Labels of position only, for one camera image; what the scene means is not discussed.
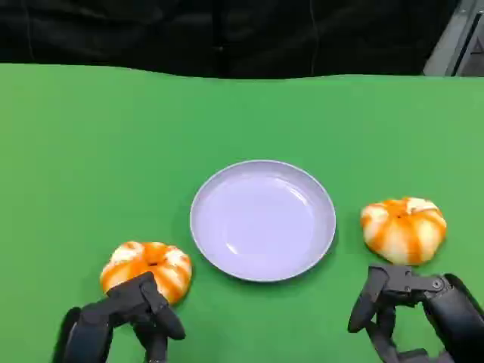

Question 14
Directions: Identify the lilac plate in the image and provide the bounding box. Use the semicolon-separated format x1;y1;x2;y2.
189;159;337;283

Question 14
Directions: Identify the green table cloth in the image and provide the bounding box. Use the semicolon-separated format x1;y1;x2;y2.
0;62;484;363

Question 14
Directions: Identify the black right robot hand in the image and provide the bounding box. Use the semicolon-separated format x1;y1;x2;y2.
347;264;484;363

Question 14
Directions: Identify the black curtain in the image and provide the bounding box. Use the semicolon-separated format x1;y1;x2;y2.
0;0;464;79

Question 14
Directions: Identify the orange and white bread roll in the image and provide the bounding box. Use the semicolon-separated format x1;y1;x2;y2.
99;240;193;306
359;196;448;265

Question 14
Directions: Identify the grey metal frame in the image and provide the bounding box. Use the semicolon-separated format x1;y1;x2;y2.
422;0;484;78

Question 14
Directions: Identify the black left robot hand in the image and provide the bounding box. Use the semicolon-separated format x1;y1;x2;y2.
51;271;187;363

